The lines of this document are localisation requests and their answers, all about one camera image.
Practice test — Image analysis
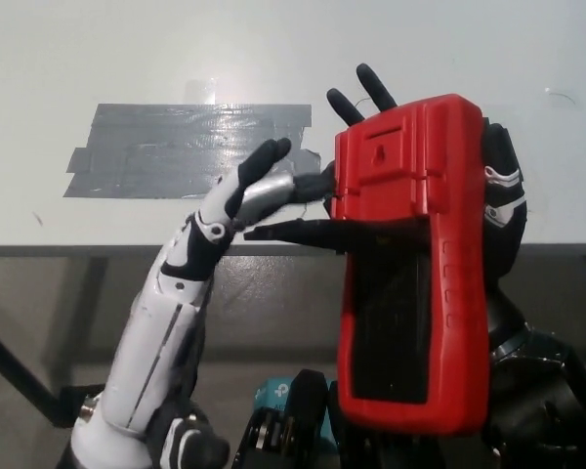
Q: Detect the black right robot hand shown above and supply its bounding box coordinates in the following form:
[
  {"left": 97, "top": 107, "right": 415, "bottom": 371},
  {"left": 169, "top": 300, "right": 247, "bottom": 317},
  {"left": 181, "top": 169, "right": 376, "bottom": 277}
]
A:
[{"left": 324, "top": 63, "right": 529, "bottom": 294}]

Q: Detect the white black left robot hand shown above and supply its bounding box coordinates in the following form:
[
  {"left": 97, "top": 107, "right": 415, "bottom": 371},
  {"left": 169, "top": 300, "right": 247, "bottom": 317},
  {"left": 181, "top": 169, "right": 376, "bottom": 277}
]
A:
[{"left": 97, "top": 138, "right": 337, "bottom": 469}]

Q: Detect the red digital multimeter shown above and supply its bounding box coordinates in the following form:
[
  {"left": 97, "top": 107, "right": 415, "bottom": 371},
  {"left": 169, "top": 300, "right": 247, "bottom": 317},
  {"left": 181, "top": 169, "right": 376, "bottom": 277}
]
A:
[{"left": 243, "top": 93, "right": 493, "bottom": 436}]

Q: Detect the teal router box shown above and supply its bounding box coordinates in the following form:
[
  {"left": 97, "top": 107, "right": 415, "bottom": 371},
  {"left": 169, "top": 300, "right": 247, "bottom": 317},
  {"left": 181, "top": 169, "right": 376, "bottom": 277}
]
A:
[{"left": 252, "top": 376, "right": 334, "bottom": 441}]

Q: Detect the black diagonal table leg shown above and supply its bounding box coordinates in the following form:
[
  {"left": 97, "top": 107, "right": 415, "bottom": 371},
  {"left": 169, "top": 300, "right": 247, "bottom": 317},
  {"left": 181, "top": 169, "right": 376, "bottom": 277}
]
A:
[{"left": 0, "top": 316, "right": 63, "bottom": 427}]

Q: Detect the grey duct tape patch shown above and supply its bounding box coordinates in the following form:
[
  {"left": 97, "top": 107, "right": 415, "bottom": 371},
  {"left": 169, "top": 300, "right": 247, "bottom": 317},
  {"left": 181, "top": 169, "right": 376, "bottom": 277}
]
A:
[{"left": 62, "top": 102, "right": 324, "bottom": 200}]

